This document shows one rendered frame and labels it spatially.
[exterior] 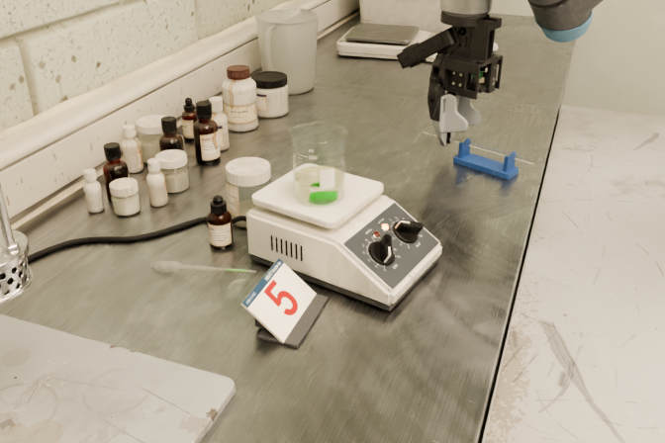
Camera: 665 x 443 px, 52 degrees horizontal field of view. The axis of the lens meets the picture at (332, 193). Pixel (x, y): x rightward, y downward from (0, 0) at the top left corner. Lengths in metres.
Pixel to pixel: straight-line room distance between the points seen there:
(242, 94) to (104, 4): 0.26
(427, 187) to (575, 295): 0.30
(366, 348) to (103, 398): 0.25
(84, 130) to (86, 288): 0.31
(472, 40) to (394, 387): 0.56
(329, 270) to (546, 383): 0.25
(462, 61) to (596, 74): 1.24
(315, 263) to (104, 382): 0.25
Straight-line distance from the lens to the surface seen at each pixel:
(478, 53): 1.03
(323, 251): 0.76
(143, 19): 1.24
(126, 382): 0.68
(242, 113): 1.21
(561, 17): 1.05
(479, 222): 0.94
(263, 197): 0.80
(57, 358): 0.73
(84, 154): 1.07
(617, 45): 2.22
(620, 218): 1.01
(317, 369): 0.68
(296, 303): 0.74
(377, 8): 1.91
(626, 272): 0.89
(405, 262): 0.77
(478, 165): 1.09
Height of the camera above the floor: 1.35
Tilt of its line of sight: 27 degrees down
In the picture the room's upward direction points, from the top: straight up
